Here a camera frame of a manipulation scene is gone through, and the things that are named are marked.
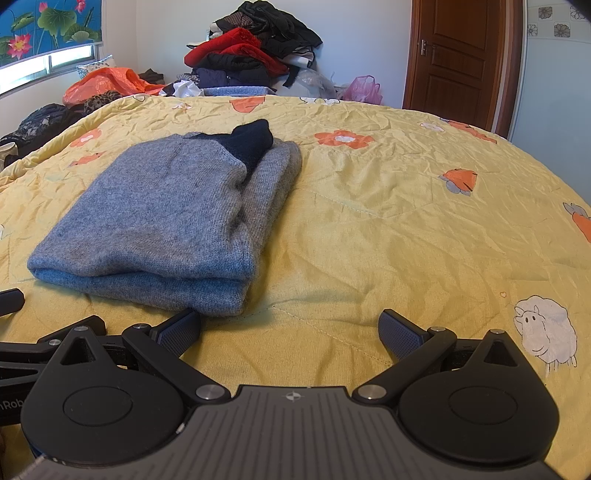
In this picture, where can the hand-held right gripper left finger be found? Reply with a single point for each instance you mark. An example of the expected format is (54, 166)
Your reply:
(181, 330)

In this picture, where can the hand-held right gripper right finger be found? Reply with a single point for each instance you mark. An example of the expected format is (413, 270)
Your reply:
(397, 333)

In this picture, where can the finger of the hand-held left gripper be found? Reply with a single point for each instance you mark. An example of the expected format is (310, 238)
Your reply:
(10, 302)
(27, 351)

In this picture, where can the grey sweater with navy sleeves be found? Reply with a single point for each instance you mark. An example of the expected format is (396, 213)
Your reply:
(161, 207)

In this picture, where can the pile of dark and red clothes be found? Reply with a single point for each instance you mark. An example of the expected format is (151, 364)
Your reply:
(249, 55)

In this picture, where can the yellow printed quilt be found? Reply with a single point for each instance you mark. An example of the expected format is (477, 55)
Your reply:
(392, 230)

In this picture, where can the dark floral cloth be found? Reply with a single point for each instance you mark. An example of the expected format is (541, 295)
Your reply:
(41, 124)

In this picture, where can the leopard print cloth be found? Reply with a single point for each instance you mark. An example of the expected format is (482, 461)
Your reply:
(99, 101)

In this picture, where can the orange plastic bag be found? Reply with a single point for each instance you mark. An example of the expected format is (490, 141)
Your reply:
(108, 83)

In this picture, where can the white crumpled cloth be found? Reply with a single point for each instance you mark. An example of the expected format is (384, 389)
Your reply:
(182, 88)

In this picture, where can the light blue folded blanket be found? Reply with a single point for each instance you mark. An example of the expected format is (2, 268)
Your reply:
(238, 91)

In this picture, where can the pink plastic bag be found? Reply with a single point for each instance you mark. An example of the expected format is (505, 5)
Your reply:
(364, 90)

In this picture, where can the window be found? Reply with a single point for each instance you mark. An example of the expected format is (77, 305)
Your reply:
(60, 60)

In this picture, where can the white floral pillow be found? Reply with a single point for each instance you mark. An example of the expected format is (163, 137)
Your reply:
(97, 67)

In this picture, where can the olive dark cloth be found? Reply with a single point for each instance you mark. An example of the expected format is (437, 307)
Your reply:
(151, 75)

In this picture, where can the clear plastic bag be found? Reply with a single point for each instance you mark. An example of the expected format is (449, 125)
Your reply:
(318, 83)

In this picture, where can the brown wooden door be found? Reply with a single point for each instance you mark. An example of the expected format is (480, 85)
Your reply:
(457, 60)

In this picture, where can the lotus print window blind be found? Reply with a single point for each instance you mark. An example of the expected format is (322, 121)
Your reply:
(55, 23)

